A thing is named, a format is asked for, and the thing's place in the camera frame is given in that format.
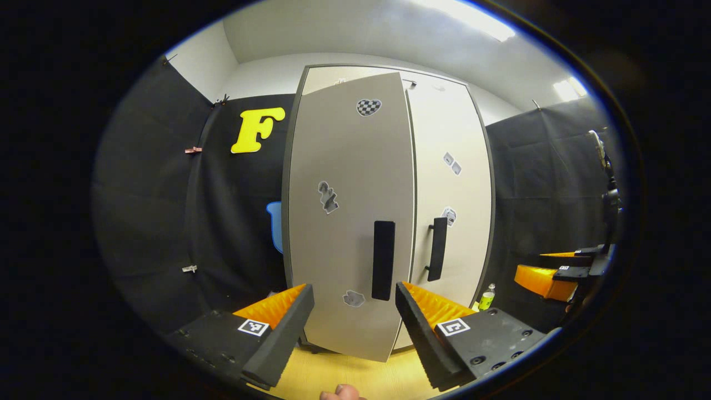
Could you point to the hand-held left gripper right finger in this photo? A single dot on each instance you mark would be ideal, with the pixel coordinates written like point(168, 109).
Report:
point(422, 339)

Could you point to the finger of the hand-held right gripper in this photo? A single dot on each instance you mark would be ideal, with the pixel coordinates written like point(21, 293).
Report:
point(566, 259)
point(541, 280)

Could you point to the white shoe cabinet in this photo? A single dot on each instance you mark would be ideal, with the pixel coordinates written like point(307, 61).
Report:
point(285, 189)

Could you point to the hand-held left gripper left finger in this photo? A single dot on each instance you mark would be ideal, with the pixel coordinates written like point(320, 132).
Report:
point(283, 339)

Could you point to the black backdrop cloth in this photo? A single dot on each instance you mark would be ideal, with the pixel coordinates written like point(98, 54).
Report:
point(155, 211)
point(544, 183)

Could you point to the white cabinet door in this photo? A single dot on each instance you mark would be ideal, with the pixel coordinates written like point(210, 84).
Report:
point(444, 122)
point(344, 155)

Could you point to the small ceiling light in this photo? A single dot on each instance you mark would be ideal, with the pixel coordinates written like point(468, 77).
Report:
point(569, 89)

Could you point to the green drink bottle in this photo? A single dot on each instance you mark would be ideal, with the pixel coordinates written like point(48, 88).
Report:
point(487, 300)

